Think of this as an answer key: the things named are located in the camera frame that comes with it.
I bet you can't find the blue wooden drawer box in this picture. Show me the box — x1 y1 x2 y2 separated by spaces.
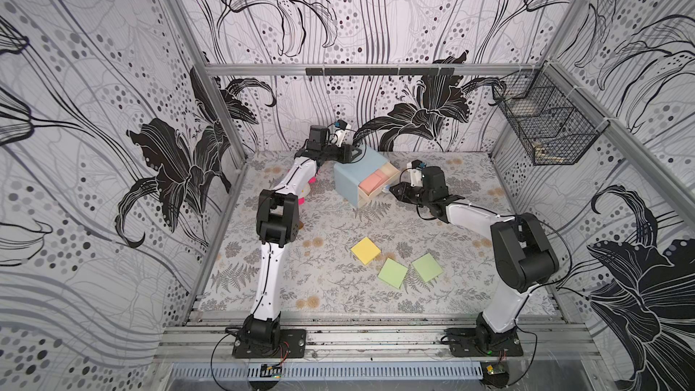
334 147 398 209

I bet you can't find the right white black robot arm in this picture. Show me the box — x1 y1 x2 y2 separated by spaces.
389 160 560 353

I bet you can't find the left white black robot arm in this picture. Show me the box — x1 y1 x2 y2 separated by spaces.
238 119 362 351

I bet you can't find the right green sticky note pad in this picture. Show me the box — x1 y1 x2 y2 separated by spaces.
412 253 443 283

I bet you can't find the green sticky note pad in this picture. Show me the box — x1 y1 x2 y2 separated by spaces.
378 258 408 290
412 253 443 283

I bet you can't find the yellow sticky note pad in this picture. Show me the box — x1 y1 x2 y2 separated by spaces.
350 237 381 265

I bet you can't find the left green sticky note pad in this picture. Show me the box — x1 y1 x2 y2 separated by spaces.
378 258 408 290

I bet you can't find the pink white owl plush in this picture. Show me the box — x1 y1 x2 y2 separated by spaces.
298 177 317 206

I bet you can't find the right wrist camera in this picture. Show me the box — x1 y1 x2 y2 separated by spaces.
407 159 425 188

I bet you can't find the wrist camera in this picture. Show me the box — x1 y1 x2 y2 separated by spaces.
407 159 425 188
331 119 351 147

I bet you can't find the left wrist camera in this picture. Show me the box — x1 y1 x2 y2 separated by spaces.
331 119 351 147

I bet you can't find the black wire basket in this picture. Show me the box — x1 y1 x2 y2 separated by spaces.
492 70 609 166

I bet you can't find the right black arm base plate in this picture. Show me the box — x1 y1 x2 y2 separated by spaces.
440 327 524 358

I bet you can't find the white slotted cable duct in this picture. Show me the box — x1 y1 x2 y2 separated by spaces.
194 360 483 381

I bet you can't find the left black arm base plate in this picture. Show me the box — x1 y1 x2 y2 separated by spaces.
233 329 307 360

